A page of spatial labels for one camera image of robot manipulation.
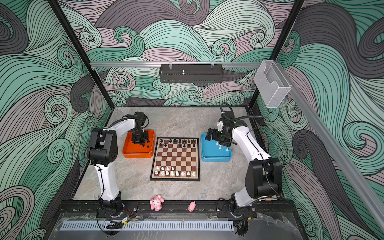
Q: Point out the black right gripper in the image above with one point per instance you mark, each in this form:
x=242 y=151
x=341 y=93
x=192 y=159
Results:
x=216 y=137

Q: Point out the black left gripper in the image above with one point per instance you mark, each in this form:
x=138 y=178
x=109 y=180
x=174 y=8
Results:
x=140 y=141

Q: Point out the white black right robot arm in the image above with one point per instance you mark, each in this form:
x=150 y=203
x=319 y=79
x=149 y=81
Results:
x=264 y=173

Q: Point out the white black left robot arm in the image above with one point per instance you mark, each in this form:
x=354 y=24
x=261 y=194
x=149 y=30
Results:
x=102 y=151

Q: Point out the orange plastic tray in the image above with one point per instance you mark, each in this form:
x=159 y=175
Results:
x=137 y=151

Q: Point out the blue plastic tray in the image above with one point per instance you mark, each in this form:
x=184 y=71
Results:
x=213 y=152

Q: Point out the brown cream chessboard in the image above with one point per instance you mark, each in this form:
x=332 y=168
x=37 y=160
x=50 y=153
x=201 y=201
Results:
x=173 y=156

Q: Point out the pink pig plush toy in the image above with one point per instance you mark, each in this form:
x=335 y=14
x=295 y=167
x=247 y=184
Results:
x=156 y=203

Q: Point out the small pink pig figurine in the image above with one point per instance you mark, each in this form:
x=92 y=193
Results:
x=192 y=206

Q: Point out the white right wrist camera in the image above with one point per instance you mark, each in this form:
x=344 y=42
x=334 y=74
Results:
x=220 y=125

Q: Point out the black perforated wall shelf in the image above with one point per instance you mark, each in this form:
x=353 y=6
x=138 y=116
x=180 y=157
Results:
x=191 y=74

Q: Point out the clear acrylic wall box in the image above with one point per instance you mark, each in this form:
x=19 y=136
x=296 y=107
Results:
x=272 y=83

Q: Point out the aluminium back wall rail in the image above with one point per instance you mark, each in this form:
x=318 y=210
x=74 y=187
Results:
x=138 y=64

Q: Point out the aluminium wall rail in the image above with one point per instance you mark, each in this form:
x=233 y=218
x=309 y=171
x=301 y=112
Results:
x=138 y=64
x=365 y=191

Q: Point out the white slotted cable duct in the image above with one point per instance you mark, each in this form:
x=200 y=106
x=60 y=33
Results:
x=151 y=226

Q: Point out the black front mounting rail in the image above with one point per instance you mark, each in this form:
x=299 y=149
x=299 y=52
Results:
x=218 y=208

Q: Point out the aluminium right wall rail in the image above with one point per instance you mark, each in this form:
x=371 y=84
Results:
x=365 y=191

